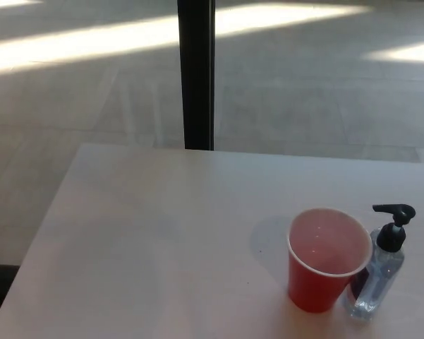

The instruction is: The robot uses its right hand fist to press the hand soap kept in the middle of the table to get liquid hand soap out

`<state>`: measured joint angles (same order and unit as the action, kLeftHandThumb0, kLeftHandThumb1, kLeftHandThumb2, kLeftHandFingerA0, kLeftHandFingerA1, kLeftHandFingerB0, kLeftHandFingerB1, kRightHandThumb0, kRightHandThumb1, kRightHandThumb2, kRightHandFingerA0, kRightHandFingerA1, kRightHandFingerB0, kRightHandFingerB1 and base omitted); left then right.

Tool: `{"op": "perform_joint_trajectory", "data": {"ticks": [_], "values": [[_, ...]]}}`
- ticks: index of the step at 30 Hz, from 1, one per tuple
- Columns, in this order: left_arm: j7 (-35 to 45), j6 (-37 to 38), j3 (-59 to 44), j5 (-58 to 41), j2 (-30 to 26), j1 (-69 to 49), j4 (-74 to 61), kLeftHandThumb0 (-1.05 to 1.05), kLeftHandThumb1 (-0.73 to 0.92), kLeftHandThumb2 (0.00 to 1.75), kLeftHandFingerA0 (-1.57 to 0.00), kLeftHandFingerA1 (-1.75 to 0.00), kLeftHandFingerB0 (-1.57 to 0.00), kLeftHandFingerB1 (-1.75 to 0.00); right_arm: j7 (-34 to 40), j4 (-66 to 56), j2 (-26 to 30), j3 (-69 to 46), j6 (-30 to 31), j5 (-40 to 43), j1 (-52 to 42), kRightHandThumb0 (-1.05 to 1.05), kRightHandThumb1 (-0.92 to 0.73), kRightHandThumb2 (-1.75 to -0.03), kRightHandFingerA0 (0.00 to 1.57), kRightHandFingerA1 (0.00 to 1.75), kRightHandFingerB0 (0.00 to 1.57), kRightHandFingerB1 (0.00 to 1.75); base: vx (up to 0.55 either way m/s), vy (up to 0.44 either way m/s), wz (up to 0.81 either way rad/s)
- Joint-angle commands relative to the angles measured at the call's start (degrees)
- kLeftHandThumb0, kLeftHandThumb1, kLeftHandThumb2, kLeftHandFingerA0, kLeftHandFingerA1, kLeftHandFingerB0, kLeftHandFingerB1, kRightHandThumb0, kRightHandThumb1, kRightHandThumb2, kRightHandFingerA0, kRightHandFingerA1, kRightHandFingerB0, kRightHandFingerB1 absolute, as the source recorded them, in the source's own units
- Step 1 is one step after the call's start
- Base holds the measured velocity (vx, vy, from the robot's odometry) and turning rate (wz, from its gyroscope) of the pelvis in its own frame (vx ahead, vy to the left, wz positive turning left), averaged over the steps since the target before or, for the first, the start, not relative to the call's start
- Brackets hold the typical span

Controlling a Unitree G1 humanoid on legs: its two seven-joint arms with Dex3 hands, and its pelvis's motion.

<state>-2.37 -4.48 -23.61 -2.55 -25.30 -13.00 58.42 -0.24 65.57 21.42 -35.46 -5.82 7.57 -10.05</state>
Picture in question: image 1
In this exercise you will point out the clear soap bottle black pump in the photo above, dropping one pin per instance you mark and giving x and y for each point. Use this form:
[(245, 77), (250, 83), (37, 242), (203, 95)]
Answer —
[(377, 272)]

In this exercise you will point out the red plastic cup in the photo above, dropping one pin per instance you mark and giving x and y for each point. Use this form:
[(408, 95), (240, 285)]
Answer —
[(312, 287)]

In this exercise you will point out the black window frame post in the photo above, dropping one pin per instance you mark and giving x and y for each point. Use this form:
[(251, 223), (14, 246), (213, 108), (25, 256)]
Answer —
[(196, 74)]

